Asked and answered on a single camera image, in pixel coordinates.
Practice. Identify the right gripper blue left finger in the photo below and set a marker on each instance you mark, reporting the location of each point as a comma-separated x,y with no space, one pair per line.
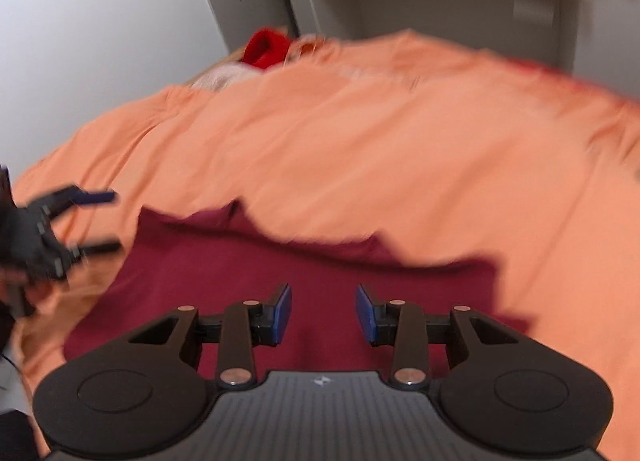
244,326

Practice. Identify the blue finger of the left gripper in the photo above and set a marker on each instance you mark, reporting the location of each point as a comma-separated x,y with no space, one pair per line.
81,197
105,247

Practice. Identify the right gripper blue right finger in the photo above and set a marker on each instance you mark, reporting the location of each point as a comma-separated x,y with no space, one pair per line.
400,325

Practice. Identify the dark red long-sleeve shirt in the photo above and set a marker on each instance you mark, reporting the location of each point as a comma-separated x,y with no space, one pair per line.
212,259

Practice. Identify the person's left hand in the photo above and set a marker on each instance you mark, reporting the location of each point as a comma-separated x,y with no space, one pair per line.
21,293

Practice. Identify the orange duvet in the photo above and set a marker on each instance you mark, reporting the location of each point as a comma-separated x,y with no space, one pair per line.
443,151

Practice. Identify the floral pink pillow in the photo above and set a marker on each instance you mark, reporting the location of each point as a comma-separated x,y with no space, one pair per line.
218,78

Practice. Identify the bright red plush item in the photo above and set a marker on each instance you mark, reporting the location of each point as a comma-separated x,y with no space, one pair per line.
266,48

